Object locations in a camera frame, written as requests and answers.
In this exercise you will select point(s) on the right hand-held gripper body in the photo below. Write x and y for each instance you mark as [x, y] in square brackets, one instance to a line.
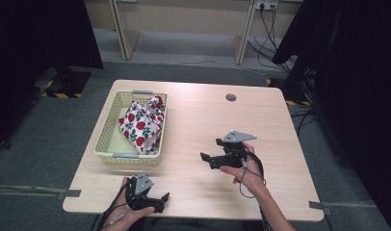
[237, 154]

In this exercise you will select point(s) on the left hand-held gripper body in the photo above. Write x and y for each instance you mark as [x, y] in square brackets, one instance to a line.
[135, 195]

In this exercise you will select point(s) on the pale yellow plastic basket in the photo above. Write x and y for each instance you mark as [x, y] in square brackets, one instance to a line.
[113, 144]

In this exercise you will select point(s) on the white shirt with red roses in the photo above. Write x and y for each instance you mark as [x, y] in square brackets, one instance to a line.
[140, 125]

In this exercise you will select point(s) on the person's left hand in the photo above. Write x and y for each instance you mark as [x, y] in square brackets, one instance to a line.
[124, 213]

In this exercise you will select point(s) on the person's right hand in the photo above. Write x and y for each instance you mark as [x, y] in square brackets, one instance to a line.
[251, 179]

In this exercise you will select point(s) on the grey floor tape piece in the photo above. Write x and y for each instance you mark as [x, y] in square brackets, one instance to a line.
[71, 193]
[318, 206]

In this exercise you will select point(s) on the yellow black hazard tape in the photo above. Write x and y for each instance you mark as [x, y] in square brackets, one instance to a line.
[298, 103]

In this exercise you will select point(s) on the black stand base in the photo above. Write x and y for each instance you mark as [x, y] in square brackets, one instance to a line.
[71, 82]

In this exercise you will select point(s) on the black curtain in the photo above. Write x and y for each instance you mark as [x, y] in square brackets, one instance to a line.
[360, 96]
[30, 48]

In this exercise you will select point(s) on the beige wooden desk frame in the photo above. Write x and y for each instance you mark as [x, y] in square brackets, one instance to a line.
[184, 16]

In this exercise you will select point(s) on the white wall socket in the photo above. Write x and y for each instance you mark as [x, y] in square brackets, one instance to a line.
[264, 4]

